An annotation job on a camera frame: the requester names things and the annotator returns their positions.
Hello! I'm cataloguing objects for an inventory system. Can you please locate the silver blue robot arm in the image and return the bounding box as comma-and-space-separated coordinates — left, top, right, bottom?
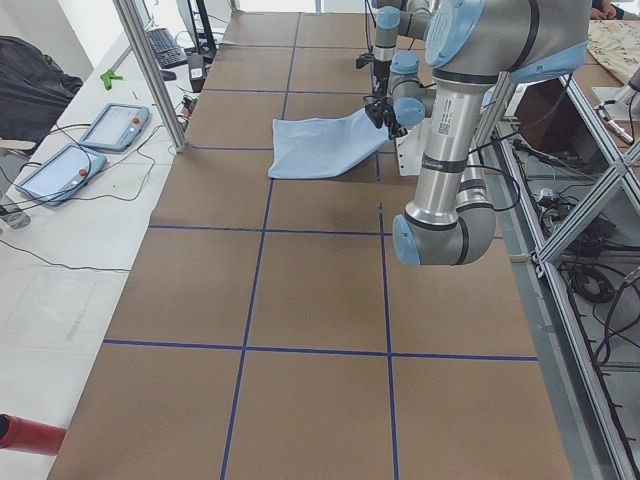
393, 1, 591, 265
371, 0, 433, 98

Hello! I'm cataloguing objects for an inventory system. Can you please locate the aluminium truss frame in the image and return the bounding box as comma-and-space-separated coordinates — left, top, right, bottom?
487, 65, 639, 479

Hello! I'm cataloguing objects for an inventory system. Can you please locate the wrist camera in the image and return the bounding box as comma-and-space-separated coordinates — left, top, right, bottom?
356, 53, 376, 70
365, 101, 386, 129

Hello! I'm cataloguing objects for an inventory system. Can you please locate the blue teach pendant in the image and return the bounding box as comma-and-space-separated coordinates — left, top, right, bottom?
78, 103, 150, 152
16, 144, 107, 205

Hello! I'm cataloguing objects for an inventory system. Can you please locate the red cylinder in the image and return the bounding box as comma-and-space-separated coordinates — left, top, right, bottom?
1, 414, 67, 456

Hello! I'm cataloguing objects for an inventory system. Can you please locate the light blue t-shirt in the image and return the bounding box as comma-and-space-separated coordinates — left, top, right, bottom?
268, 109, 389, 180

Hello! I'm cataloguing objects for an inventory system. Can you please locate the black power adapter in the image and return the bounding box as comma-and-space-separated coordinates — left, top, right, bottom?
187, 53, 207, 93

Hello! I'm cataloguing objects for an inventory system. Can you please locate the aluminium frame post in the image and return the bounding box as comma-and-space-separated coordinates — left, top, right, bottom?
113, 0, 187, 153

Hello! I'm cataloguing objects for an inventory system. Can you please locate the green plastic clamp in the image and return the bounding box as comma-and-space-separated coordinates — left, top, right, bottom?
100, 69, 124, 91

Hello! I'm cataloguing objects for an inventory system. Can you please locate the near blue teach pendant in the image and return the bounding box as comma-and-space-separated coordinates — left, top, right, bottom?
16, 144, 107, 205

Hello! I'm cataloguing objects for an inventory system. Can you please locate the black bag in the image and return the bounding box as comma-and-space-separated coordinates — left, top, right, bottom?
1, 36, 83, 144

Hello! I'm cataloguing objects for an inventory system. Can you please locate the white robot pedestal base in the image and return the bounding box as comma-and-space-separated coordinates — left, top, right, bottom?
395, 121, 427, 177

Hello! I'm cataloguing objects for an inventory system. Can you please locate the black keyboard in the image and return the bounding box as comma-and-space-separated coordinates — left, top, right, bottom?
145, 28, 188, 69

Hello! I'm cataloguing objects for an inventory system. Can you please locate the far blue teach pendant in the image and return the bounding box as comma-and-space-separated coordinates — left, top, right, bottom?
78, 103, 150, 152

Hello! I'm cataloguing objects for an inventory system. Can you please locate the floral patterned cloth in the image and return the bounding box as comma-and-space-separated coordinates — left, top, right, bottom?
588, 20, 639, 84

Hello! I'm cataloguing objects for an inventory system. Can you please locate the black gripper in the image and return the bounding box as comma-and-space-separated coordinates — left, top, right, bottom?
374, 59, 390, 97
382, 105, 406, 138

